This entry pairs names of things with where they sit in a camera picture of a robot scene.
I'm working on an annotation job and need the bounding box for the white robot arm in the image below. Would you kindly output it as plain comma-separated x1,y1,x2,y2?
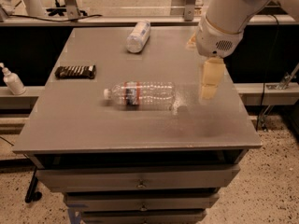
194,0,299,100

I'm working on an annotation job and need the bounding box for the black striped snack bar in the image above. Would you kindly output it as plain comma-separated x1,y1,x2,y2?
54,65,96,79

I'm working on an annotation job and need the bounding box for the black caster wheel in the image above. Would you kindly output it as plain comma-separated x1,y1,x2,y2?
25,171,42,203

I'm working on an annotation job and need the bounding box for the white plastic bottle lying down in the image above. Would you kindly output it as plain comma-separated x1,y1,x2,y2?
126,21,150,53

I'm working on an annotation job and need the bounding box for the white pump dispenser bottle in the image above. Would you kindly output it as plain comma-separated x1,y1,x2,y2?
0,63,26,95

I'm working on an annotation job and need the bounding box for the black cable on shelf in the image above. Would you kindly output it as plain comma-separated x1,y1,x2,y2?
8,13,104,23

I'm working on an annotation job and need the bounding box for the grey metal frame post right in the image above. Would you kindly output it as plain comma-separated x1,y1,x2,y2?
184,0,196,21

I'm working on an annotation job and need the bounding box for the grey metal frame post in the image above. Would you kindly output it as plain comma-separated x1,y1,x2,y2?
64,0,80,20
184,0,196,21

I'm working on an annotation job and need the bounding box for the grey metal frame post left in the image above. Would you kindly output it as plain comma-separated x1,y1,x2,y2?
64,0,80,20

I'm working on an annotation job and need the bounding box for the grey drawer cabinet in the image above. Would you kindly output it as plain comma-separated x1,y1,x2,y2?
15,27,261,224

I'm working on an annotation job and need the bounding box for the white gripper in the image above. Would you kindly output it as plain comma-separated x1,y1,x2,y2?
186,17,243,100

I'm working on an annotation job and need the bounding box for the clear plastic water bottle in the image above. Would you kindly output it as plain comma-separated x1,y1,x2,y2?
103,81,176,110

